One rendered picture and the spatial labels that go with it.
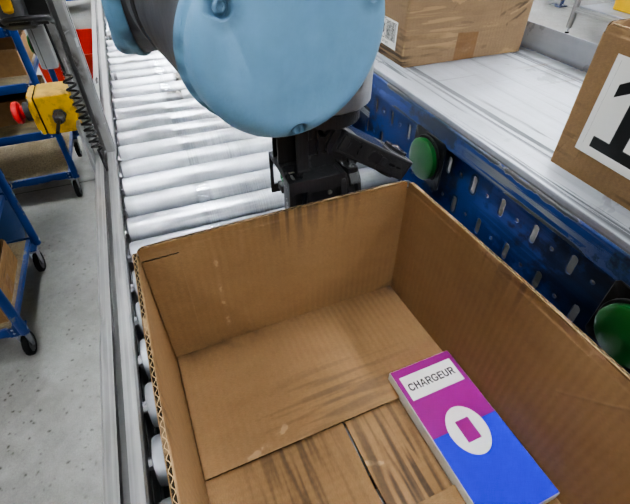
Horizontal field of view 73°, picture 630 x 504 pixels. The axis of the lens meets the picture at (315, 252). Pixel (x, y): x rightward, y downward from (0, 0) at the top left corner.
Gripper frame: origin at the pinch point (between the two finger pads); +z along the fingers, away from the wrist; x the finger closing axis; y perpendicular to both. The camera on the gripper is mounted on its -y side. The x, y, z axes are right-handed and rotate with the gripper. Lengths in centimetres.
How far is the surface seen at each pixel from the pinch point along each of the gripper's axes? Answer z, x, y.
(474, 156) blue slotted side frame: -6.6, -4.4, -23.1
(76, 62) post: -12, -50, 28
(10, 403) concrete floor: 80, -55, 77
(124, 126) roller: 6, -61, 24
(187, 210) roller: 5.3, -23.4, 16.4
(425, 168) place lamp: -0.5, -12.5, -21.4
